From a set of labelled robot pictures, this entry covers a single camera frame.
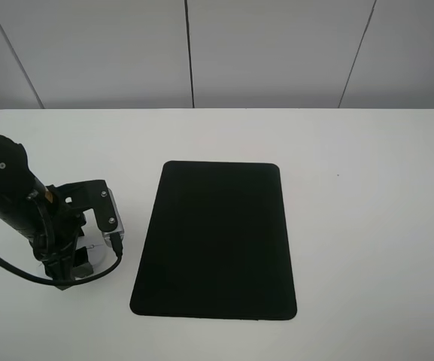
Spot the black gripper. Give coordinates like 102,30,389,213
28,180,117,281

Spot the white computer mouse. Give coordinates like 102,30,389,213
77,211,114,276

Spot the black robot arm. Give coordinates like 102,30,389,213
0,135,124,290

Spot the black mouse pad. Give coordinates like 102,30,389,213
129,160,297,320

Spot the black camera cable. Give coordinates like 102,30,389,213
0,193,124,286

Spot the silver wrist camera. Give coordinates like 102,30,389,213
102,188,125,247

